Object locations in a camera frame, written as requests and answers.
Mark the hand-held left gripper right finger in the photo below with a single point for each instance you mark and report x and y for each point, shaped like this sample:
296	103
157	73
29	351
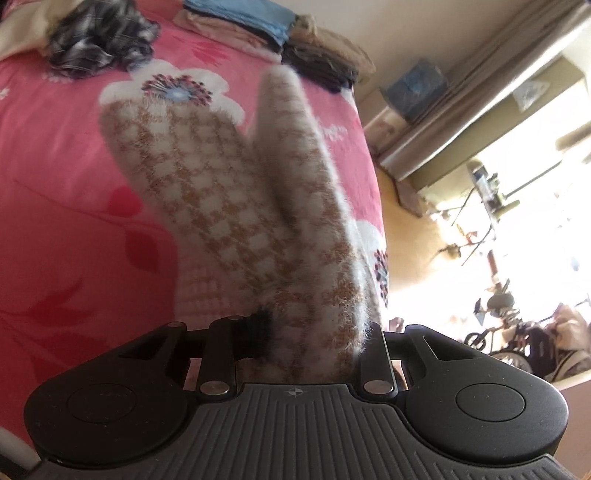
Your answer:
376	364

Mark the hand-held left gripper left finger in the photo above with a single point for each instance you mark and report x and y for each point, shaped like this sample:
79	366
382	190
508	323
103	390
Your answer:
221	350

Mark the beige houndstooth cardigan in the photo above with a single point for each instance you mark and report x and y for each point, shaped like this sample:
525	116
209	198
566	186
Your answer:
221	198

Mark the bicycle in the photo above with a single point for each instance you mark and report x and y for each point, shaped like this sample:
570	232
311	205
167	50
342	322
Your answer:
508	337

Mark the brown board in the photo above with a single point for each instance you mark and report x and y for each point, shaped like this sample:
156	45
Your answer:
408	196

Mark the cardboard box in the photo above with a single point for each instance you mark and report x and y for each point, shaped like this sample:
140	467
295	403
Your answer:
383	131

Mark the pink floral blanket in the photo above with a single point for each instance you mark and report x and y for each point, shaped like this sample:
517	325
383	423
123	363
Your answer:
55	184

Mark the blue box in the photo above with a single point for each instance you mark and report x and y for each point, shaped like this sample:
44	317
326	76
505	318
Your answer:
415	87

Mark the beige curtain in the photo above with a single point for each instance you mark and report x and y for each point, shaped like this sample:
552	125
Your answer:
485	92

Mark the charcoal folded garment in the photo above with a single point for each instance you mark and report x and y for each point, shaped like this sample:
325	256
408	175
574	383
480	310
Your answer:
318	69

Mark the cream folded garment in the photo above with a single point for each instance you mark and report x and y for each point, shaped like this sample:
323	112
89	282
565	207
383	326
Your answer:
217	34

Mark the khaki folded garment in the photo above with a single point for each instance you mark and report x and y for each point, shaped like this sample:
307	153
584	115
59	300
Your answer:
332	46

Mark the dark plaid shirt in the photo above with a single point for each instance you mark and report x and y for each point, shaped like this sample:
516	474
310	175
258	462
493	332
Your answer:
97	41

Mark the cream cloth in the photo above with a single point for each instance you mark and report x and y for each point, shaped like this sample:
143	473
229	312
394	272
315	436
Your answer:
21	32

